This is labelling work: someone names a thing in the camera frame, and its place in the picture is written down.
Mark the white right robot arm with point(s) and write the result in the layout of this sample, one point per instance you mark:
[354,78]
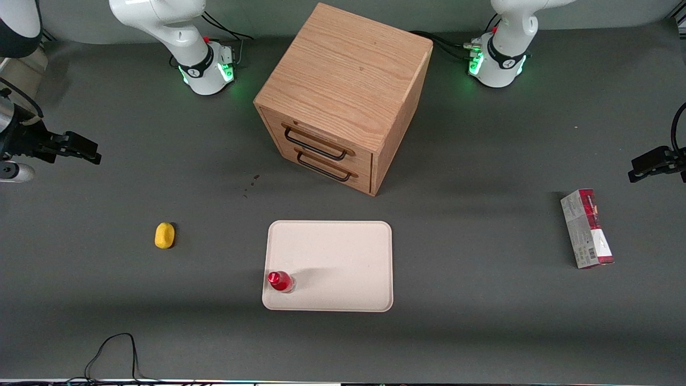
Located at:
[198,59]

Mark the aluminium frame rail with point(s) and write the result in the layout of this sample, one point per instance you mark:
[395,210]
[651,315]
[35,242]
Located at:
[47,36]
[678,26]

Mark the wooden drawer large front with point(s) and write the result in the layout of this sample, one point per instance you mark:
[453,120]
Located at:
[321,136]

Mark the yellow toy lemon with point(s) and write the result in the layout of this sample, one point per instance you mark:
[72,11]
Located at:
[164,235]

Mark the cream plastic tray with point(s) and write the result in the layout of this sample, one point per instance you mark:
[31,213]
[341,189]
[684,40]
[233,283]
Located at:
[337,257]

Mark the red coke bottle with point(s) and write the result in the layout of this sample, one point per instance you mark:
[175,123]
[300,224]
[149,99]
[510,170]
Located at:
[280,281]

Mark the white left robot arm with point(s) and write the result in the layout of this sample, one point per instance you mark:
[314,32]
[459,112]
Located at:
[501,64]

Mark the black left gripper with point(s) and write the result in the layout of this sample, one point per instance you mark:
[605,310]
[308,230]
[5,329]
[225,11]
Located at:
[660,160]

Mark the wooden drawer small front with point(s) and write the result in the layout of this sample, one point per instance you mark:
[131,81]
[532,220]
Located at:
[343,179]

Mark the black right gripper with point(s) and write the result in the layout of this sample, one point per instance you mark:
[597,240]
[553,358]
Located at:
[24,139]

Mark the grey red carton box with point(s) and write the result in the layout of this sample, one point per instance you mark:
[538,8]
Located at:
[586,228]

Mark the wooden drawer cabinet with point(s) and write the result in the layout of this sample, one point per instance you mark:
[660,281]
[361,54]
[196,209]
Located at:
[348,69]

